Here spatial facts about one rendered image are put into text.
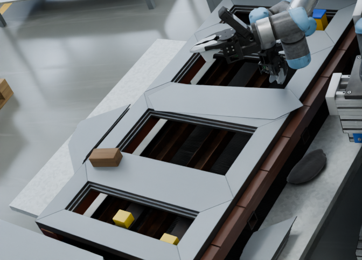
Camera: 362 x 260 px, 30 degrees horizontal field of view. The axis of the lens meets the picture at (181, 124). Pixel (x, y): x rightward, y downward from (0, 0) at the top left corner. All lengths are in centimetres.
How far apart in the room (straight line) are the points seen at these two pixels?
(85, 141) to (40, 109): 193
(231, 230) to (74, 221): 63
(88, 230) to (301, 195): 81
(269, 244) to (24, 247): 93
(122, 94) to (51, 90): 185
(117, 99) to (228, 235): 119
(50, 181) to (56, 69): 238
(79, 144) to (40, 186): 25
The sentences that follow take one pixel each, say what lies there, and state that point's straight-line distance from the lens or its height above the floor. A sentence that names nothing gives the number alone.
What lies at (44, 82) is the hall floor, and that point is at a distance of 525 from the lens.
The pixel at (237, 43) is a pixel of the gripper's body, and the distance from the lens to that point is 204.
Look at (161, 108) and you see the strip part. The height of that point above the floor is 85.
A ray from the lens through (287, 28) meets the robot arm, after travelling 204.
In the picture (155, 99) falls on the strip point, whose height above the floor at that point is 85.
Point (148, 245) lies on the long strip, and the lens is 239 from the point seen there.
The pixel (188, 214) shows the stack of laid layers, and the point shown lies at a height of 83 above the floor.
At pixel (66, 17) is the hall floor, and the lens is 599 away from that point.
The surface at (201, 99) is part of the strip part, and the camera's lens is 288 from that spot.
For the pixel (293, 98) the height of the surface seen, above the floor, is 85.
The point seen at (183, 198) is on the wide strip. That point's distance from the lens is 248.
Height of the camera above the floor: 255
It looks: 37 degrees down
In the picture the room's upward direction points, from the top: 24 degrees counter-clockwise
